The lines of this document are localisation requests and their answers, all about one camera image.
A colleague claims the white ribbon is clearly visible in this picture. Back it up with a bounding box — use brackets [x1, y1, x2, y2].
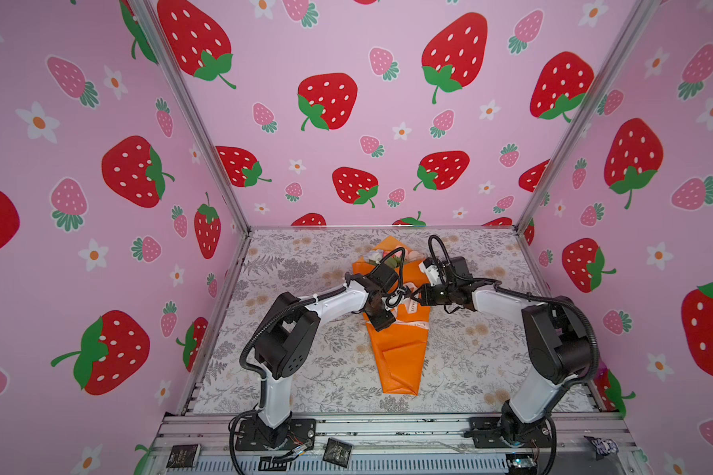
[391, 298, 430, 329]

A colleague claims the orange wrapping paper sheet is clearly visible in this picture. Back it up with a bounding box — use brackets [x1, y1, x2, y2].
[353, 237, 430, 396]

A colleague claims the white fake rose stem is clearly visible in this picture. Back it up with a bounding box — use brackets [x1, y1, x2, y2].
[362, 249, 385, 266]

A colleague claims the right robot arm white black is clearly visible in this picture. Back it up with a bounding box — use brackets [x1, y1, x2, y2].
[412, 257, 600, 447]

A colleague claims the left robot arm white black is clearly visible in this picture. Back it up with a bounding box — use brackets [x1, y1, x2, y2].
[239, 263, 407, 433]

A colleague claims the floral patterned table mat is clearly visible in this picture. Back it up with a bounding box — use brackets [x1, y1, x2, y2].
[193, 229, 530, 414]

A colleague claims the black square tag middle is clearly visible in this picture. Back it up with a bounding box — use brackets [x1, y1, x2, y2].
[322, 437, 354, 469]

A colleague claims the black square tag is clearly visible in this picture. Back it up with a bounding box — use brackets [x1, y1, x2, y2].
[322, 437, 354, 469]
[166, 445, 201, 469]

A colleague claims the black square tag left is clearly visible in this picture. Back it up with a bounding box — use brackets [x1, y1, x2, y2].
[166, 445, 201, 469]

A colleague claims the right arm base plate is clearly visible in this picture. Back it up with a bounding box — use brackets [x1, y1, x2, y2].
[463, 415, 552, 449]

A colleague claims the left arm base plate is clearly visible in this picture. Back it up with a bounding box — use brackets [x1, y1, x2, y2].
[234, 417, 317, 451]

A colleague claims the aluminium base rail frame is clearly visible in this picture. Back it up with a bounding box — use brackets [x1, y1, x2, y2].
[143, 413, 653, 474]

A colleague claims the right aluminium corner post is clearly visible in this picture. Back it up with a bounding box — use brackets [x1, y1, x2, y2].
[514, 0, 660, 238]

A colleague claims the aluminium corner post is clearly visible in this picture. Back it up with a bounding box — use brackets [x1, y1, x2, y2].
[514, 0, 660, 238]
[131, 0, 252, 237]

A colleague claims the left aluminium corner post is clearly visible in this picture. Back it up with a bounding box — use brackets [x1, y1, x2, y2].
[131, 0, 252, 237]

